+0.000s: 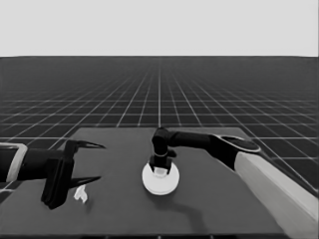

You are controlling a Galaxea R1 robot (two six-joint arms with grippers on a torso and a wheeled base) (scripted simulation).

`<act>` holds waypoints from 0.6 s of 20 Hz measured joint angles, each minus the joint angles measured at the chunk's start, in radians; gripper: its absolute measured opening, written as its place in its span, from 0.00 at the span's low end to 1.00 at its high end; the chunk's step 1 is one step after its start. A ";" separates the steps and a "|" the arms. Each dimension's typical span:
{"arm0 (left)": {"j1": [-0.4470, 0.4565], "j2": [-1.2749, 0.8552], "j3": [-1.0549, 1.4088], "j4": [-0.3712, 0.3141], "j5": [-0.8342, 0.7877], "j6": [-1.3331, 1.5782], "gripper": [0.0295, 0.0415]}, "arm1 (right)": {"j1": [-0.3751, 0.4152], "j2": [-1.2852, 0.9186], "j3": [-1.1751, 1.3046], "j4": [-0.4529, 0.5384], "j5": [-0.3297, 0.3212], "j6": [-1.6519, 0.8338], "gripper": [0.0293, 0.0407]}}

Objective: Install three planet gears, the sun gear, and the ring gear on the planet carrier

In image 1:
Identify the small thin white T-shaped piece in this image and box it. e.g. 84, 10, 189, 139
73, 184, 90, 204

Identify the large thick white disc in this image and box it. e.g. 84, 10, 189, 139
142, 160, 180, 196

